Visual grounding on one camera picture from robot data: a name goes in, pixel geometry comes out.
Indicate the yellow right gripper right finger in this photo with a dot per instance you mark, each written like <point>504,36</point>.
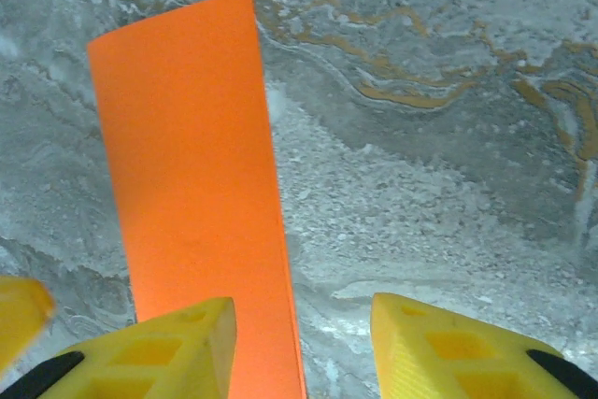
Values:
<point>448,357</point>

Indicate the orange paper sheet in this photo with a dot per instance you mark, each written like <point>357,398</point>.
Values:
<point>191,161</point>

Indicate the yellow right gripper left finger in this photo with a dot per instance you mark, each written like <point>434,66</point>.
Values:
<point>154,361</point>

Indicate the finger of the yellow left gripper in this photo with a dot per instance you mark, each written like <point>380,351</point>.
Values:
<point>21,310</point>

